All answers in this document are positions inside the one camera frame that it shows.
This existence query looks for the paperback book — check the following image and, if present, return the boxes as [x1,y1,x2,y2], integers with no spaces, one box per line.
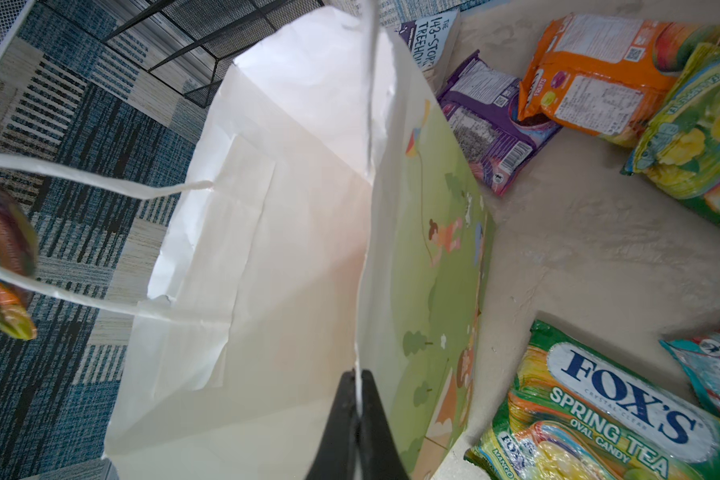
[395,8,461,94]

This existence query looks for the orange snack packet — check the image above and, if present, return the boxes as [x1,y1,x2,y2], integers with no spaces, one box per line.
[518,14,720,148]

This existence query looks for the teal snack packet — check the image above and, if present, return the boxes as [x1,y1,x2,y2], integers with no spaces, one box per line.
[659,329,720,417]

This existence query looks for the black wire shelf rack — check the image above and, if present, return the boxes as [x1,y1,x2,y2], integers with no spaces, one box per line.
[39,1,322,109]

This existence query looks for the white paper bag with illustration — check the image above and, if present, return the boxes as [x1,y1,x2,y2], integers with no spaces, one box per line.
[0,1,493,479]

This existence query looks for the purple snack packet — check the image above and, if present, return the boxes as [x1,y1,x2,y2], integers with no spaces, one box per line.
[437,51,561,197]

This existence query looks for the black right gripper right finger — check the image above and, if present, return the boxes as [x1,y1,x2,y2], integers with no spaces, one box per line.
[358,370,409,480]

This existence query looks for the pink orange Fox's candy bag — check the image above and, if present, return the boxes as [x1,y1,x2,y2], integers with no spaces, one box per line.
[0,185,38,341]

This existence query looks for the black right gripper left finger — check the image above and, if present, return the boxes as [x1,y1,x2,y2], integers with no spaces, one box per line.
[305,370,359,480]

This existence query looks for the green fox's spring tea bag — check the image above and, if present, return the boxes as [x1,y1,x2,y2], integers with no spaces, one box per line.
[464,320,720,480]
[621,43,720,227]

